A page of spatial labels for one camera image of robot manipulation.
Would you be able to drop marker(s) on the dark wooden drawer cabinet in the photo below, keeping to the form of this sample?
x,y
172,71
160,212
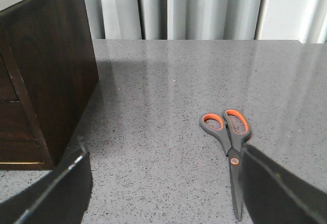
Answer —
x,y
47,49

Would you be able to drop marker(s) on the grey pleated curtain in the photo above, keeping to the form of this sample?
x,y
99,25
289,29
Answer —
x,y
302,20

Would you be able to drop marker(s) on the grey orange scissors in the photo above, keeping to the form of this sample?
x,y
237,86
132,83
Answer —
x,y
222,128

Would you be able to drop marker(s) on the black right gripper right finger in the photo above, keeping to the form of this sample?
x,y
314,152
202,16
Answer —
x,y
272,194

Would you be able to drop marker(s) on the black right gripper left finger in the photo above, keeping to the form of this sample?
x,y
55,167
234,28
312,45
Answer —
x,y
62,196

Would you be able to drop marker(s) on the wooden drawer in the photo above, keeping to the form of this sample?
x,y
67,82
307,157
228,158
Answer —
x,y
7,92
17,141

